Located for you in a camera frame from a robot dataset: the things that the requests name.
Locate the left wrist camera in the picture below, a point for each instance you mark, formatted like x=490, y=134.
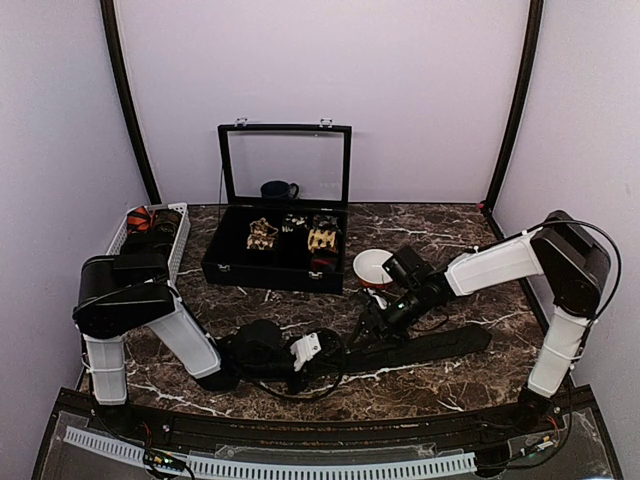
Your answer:
x=257, y=342

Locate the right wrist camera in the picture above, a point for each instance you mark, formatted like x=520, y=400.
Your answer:
x=407, y=268

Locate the orange striped rolled tie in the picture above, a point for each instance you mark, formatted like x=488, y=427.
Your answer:
x=139, y=220

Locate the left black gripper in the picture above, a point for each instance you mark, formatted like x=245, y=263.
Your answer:
x=310, y=370

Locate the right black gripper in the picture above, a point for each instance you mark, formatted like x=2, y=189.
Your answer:
x=371, y=317

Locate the black white rolled tie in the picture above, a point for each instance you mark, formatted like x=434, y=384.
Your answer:
x=293, y=223

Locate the white and orange bowl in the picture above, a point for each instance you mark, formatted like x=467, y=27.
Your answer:
x=368, y=268

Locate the white cable duct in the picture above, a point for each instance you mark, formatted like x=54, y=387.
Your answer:
x=236, y=462

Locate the tan patterned rolled tie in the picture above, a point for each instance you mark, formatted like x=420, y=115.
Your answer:
x=323, y=234

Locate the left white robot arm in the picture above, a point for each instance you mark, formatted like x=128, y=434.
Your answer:
x=122, y=293

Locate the red black rolled tie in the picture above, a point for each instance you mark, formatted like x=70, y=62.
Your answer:
x=324, y=261

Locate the dark blue mug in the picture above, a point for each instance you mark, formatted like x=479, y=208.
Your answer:
x=279, y=190

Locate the black tie storage box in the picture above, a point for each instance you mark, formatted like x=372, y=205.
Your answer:
x=317, y=157

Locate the brown rolled tie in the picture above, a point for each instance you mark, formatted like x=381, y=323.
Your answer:
x=166, y=221

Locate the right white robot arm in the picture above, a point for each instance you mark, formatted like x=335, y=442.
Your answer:
x=580, y=263

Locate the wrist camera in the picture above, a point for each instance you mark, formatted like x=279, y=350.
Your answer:
x=257, y=342
x=407, y=268

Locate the white plastic basket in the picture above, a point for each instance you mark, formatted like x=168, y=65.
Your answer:
x=169, y=246

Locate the leopard print rolled tie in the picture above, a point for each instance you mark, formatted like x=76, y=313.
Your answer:
x=263, y=236

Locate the black necktie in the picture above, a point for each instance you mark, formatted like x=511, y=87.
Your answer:
x=437, y=346

